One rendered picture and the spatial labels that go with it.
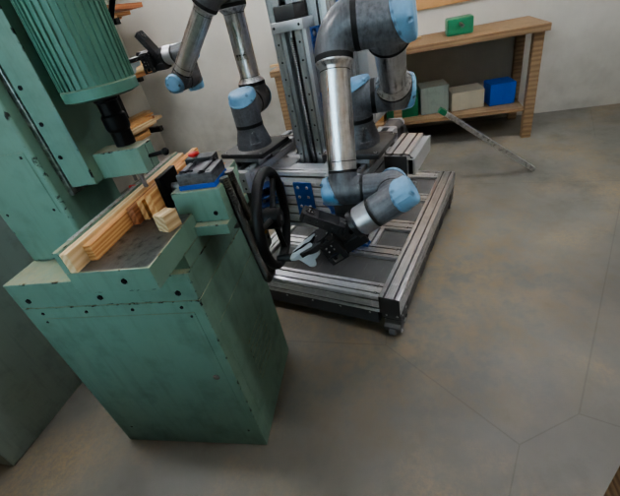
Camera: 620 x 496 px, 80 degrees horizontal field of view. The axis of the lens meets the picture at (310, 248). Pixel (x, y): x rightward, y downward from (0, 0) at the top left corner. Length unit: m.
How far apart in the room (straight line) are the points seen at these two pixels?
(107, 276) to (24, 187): 0.41
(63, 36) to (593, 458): 1.78
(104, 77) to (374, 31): 0.62
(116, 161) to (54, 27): 0.31
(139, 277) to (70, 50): 0.50
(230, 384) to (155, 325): 0.30
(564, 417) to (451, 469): 0.43
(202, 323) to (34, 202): 0.55
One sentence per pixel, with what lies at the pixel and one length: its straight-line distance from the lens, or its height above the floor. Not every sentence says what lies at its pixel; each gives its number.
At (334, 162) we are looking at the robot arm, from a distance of 0.96.
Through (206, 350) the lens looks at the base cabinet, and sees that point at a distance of 1.15.
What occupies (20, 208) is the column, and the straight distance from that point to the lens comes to 1.28.
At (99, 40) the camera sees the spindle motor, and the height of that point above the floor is 1.31.
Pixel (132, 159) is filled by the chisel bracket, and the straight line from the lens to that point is 1.09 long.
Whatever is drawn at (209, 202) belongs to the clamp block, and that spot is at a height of 0.93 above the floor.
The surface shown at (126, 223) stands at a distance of 1.05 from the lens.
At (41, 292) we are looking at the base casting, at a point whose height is 0.77.
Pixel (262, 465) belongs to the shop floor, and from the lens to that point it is 1.50.
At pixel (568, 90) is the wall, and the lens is 4.44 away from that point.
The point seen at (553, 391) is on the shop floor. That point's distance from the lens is 1.65.
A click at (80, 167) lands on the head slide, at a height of 1.05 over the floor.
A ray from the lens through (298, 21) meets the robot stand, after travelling 1.51.
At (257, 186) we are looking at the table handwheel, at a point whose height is 0.94.
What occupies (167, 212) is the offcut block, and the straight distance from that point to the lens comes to 0.95.
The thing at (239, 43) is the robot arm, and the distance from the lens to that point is 1.74.
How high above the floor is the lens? 1.29
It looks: 33 degrees down
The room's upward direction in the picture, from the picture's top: 13 degrees counter-clockwise
